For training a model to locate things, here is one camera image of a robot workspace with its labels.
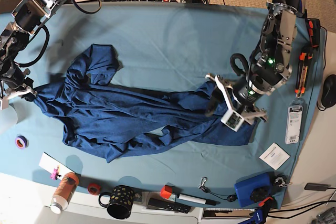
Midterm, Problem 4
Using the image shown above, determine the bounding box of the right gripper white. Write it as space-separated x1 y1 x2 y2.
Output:
1 77 38 110

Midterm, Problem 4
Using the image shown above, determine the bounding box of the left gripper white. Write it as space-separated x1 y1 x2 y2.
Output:
205 73 268 132

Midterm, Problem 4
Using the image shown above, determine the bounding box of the dark blue t-shirt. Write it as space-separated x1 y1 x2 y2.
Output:
34 44 255 162

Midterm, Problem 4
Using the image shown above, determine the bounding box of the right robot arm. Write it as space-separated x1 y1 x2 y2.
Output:
1 0 67 110

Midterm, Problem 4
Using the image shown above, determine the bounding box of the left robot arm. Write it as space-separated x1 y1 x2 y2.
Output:
205 0 306 132

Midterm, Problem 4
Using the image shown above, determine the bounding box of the translucent plastic cup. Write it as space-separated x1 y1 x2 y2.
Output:
0 105 18 134

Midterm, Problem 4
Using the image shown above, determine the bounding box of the purple tape roll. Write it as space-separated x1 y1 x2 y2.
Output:
15 135 28 149

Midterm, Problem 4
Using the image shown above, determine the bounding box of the white paper card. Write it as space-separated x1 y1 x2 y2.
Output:
39 153 71 176

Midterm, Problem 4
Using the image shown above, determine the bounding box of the white square paper leaflet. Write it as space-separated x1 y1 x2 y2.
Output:
259 143 290 170

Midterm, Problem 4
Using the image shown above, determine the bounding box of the pink small clip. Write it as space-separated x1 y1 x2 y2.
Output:
50 166 62 180

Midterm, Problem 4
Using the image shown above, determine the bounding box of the packaged bit set blister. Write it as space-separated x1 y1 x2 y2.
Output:
285 99 304 145

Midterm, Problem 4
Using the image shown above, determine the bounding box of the orange black utility knife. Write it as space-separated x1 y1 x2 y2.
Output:
295 45 313 98

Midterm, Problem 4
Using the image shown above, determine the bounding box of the orange plastic bottle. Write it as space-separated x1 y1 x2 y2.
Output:
50 172 79 214

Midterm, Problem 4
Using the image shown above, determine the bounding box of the blue plastic case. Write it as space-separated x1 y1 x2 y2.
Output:
234 173 274 208

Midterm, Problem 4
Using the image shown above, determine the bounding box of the white black marker pen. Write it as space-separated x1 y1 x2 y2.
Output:
176 194 218 206

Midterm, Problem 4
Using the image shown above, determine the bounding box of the red orange cube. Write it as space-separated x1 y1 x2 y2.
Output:
160 185 173 199

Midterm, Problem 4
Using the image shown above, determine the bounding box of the black computer mouse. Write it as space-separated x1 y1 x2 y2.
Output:
321 74 336 108

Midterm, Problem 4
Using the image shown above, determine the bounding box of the red tape roll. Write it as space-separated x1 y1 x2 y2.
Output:
87 183 101 196

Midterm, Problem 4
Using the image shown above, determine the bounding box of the black remote control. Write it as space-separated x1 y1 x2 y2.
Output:
148 198 191 214

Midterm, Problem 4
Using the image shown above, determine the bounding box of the blue orange clamp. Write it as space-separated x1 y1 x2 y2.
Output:
239 196 276 224

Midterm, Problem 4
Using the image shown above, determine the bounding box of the black power adapter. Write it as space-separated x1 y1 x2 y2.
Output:
304 183 329 191

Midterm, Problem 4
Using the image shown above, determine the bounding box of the black mug gold pattern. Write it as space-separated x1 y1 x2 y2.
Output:
98 185 135 220

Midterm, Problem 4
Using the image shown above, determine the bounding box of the carabiner with black lanyard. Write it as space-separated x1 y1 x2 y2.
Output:
198 177 238 202

